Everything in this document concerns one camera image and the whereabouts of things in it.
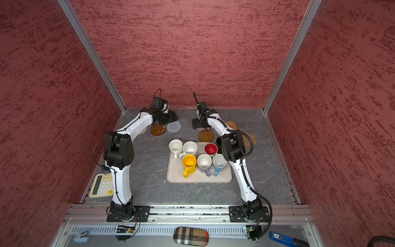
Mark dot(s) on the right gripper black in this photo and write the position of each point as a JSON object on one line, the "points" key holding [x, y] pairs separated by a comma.
{"points": [[198, 123]]}

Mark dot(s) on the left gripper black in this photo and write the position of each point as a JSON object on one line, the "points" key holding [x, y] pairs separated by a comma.
{"points": [[172, 118]]}

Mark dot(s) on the dark brown glossy coaster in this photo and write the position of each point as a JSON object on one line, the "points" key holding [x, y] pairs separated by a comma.
{"points": [[157, 130]]}

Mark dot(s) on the brown cork round coaster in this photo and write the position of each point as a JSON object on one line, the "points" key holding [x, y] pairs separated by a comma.
{"points": [[206, 136]]}

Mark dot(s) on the grey woven round coaster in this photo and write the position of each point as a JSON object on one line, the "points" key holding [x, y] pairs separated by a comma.
{"points": [[174, 127]]}

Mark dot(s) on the brown wooden flower coaster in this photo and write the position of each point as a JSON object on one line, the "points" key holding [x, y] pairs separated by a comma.
{"points": [[247, 140]]}

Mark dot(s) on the beige spiral round coaster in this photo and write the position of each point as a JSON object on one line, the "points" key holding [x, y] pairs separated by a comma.
{"points": [[143, 131]]}

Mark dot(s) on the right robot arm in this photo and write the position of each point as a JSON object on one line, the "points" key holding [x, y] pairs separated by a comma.
{"points": [[234, 151]]}

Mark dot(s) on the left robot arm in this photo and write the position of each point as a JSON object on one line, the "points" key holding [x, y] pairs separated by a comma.
{"points": [[119, 154]]}

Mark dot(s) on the black mug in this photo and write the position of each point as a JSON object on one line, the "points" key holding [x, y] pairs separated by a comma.
{"points": [[219, 145]]}

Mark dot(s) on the red inside white mug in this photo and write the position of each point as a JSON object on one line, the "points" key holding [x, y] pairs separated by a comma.
{"points": [[211, 149]]}

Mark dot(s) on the white speckled mug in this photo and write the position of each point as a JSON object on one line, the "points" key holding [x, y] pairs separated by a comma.
{"points": [[189, 148]]}

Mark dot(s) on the cream white mug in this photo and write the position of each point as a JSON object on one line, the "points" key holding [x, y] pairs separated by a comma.
{"points": [[176, 148]]}

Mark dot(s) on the yellow mug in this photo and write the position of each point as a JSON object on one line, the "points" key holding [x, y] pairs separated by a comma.
{"points": [[189, 164]]}

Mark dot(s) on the light blue mug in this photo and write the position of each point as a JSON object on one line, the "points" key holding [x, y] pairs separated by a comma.
{"points": [[219, 163]]}

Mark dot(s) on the beige rectangular tray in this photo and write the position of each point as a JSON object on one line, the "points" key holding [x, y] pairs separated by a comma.
{"points": [[176, 170]]}

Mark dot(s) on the cream calculator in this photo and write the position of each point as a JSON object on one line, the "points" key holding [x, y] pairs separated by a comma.
{"points": [[102, 186]]}

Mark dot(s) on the plaid glasses case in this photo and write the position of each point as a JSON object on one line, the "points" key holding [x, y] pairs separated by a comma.
{"points": [[191, 236]]}

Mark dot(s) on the right circuit board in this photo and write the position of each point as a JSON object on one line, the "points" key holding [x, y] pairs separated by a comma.
{"points": [[253, 230]]}

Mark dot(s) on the circuit board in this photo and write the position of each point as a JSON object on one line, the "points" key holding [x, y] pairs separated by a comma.
{"points": [[123, 229], [253, 230]]}

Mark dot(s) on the left circuit board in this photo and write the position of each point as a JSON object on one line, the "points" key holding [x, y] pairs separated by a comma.
{"points": [[123, 229]]}

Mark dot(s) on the small stapler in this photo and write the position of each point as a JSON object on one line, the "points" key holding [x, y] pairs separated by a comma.
{"points": [[82, 237]]}

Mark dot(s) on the blue tool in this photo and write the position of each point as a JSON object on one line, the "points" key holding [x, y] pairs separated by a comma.
{"points": [[287, 241]]}

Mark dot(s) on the lavender handle mug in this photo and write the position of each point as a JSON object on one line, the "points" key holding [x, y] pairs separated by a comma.
{"points": [[204, 163]]}

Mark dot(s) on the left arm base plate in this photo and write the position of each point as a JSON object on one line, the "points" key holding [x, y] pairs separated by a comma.
{"points": [[141, 214]]}

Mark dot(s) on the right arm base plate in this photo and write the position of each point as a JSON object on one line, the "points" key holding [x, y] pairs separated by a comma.
{"points": [[237, 214]]}

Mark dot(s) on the aluminium rail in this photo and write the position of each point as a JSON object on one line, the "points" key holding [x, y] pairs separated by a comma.
{"points": [[95, 213]]}

